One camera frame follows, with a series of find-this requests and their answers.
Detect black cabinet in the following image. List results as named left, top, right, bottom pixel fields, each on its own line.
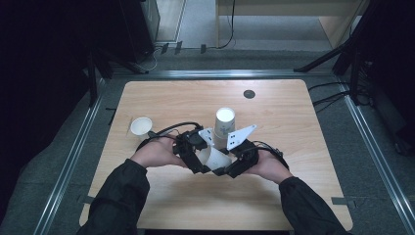
left=118, top=0, right=161, bottom=64

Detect metal floor rail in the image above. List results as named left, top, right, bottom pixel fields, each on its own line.
left=336, top=77, right=415, bottom=235
left=112, top=69, right=337, bottom=80
left=32, top=77, right=106, bottom=235

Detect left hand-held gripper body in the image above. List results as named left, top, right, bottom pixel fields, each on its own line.
left=171, top=126, right=216, bottom=174

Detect white printed paper cup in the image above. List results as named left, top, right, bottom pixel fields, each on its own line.
left=195, top=145, right=234, bottom=171
left=129, top=117, right=154, bottom=142

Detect black metal stand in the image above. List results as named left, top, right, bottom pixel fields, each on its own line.
left=85, top=48, right=114, bottom=108

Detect black tripod stand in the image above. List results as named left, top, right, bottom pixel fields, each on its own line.
left=293, top=0, right=380, bottom=106

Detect grey tape strip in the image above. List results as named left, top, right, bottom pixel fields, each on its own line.
left=331, top=196, right=357, bottom=209
left=77, top=195, right=100, bottom=207

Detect person's left hand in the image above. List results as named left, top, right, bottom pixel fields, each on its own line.
left=129, top=135, right=189, bottom=169

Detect person's right hand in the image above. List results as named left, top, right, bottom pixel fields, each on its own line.
left=244, top=149, right=292, bottom=185

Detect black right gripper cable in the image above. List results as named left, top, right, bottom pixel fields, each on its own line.
left=253, top=140, right=291, bottom=171

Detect white floor cable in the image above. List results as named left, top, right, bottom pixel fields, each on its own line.
left=142, top=45, right=164, bottom=71

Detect light wooden furniture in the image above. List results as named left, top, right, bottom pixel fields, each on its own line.
left=214, top=0, right=370, bottom=50

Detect black hanging cable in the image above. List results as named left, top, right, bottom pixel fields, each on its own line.
left=217, top=0, right=237, bottom=50

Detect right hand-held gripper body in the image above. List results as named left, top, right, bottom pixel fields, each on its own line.
left=224, top=123, right=260, bottom=179

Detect black floor cables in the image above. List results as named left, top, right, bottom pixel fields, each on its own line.
left=307, top=81, right=351, bottom=115

